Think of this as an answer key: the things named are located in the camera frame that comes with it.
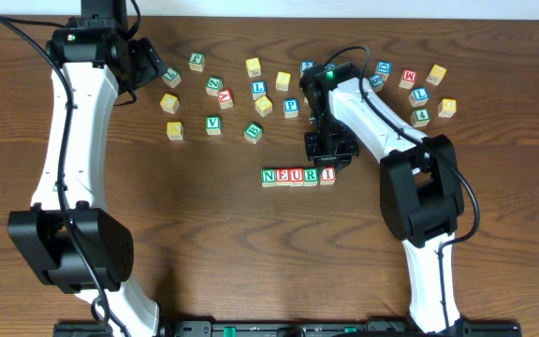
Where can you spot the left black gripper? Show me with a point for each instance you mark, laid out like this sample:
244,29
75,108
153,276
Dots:
148,63

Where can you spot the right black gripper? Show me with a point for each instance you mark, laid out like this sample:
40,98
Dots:
330,151

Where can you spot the red I block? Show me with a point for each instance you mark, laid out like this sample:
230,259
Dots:
328,176

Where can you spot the green R block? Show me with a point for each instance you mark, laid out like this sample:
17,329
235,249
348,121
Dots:
310,177

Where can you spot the red U block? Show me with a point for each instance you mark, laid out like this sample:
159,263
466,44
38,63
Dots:
296,176

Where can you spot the blue P block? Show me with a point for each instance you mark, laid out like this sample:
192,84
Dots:
291,108

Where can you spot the green N block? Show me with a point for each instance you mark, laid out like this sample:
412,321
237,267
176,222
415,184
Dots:
268,177

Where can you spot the yellow s block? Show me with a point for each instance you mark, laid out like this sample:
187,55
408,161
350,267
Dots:
282,81
253,66

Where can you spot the red E block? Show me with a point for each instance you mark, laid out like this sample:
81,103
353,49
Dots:
282,177

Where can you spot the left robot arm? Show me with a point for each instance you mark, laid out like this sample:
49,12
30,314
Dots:
67,237

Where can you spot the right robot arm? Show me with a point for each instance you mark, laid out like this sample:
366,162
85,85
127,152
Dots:
420,197

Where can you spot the green L block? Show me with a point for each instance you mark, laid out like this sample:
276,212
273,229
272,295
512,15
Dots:
172,77

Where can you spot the yellow C block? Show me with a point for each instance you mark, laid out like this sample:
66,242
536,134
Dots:
169,103

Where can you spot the green J block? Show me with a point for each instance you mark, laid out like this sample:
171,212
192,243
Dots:
197,61

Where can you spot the yellow K block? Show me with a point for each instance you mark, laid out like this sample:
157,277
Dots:
175,130

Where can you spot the green Z block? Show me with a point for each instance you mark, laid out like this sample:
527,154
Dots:
214,85

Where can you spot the blue 5 block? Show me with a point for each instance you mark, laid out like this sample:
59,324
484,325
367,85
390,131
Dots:
376,82

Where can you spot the yellow O block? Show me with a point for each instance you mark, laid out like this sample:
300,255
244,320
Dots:
263,106

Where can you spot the green B block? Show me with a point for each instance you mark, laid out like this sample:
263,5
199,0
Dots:
253,132

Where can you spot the blue 2 block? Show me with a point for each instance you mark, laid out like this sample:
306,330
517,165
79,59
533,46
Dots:
306,64

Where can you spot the red A block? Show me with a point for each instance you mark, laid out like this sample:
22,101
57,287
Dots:
225,99

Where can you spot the green 4 block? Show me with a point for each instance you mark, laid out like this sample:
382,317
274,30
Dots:
420,117

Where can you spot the blue D block right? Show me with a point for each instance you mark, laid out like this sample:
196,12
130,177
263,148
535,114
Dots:
383,69

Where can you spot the green V block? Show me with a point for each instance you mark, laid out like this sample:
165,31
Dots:
213,125

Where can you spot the blue l block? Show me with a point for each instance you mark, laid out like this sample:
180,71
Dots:
259,89
419,97

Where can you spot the blue L block right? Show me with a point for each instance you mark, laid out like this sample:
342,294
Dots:
419,97

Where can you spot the red M block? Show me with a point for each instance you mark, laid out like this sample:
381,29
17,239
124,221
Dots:
408,79

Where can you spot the yellow S block top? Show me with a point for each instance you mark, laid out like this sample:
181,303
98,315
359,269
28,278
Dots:
253,66

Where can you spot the yellow G block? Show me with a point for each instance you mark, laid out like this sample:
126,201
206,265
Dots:
447,107

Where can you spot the yellow block top right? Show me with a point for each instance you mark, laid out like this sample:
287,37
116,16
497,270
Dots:
436,75

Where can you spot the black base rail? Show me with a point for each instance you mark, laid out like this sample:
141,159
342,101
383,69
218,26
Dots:
376,327

